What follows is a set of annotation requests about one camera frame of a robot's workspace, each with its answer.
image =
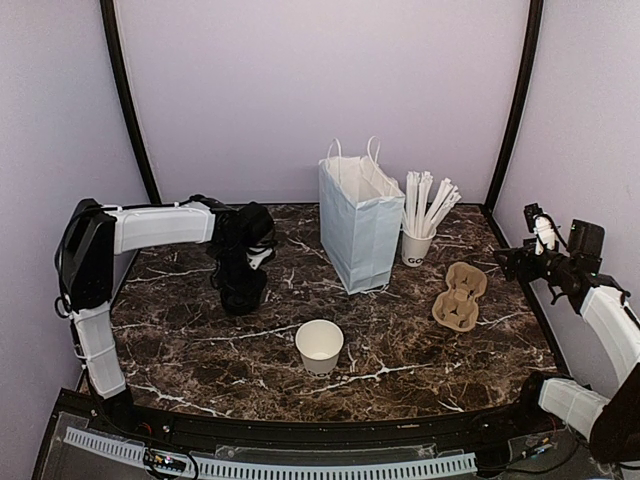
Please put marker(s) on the black plastic cup lid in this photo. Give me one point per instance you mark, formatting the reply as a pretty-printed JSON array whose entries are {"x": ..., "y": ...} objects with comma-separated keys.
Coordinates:
[{"x": 238, "y": 305}]

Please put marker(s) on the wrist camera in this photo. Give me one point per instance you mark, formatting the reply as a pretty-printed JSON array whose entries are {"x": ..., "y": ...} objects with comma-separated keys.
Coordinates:
[
  {"x": 543, "y": 227},
  {"x": 261, "y": 254}
]

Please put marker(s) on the white paper coffee cup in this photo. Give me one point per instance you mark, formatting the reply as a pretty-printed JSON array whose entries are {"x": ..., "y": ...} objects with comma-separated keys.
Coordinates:
[{"x": 319, "y": 343}]

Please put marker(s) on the white paper straw holder cup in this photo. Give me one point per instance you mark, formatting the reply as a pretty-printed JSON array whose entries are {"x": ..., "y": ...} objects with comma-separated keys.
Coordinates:
[{"x": 415, "y": 247}]

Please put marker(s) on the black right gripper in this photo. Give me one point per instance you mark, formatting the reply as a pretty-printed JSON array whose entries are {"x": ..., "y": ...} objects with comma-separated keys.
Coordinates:
[{"x": 526, "y": 253}]

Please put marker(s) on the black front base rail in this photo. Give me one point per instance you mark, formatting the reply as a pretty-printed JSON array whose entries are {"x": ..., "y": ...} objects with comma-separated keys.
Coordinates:
[{"x": 517, "y": 441}]

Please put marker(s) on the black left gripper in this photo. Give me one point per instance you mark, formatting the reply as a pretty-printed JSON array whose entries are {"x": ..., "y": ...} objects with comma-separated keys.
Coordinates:
[{"x": 259, "y": 280}]

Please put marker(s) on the left black frame post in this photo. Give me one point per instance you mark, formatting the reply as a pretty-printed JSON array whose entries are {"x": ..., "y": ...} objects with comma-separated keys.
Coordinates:
[{"x": 119, "y": 71}]

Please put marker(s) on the grey slotted cable duct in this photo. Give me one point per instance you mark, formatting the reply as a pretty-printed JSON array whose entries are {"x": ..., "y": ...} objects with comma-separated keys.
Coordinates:
[{"x": 249, "y": 463}]

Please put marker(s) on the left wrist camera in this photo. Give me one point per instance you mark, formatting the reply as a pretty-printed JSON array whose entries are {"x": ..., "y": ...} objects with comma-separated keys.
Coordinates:
[{"x": 261, "y": 254}]

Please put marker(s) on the white wrapped straws bundle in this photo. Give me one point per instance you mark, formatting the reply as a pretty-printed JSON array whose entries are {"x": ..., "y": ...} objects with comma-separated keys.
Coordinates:
[{"x": 421, "y": 217}]

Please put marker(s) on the black frame post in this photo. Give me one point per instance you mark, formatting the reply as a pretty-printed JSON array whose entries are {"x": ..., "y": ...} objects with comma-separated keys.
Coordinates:
[
  {"x": 119, "y": 71},
  {"x": 527, "y": 60}
]

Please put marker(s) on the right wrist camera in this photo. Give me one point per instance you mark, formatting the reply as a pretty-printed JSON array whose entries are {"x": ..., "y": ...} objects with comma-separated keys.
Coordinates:
[{"x": 543, "y": 227}]

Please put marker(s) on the brown cardboard cup carrier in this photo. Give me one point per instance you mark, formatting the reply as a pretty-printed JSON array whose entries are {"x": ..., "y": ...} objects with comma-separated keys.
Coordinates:
[{"x": 457, "y": 307}]

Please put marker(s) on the white paper takeout bag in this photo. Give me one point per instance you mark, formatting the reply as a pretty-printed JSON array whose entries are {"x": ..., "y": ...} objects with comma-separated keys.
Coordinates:
[{"x": 361, "y": 209}]

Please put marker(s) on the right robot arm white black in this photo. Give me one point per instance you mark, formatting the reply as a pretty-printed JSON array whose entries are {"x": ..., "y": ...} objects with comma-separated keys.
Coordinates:
[{"x": 570, "y": 268}]

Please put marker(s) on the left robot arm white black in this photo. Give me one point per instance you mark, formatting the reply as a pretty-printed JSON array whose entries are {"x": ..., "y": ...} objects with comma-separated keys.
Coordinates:
[{"x": 240, "y": 240}]

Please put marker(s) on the right black frame post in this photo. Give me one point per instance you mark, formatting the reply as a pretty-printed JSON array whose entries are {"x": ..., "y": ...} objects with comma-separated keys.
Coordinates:
[{"x": 527, "y": 60}]

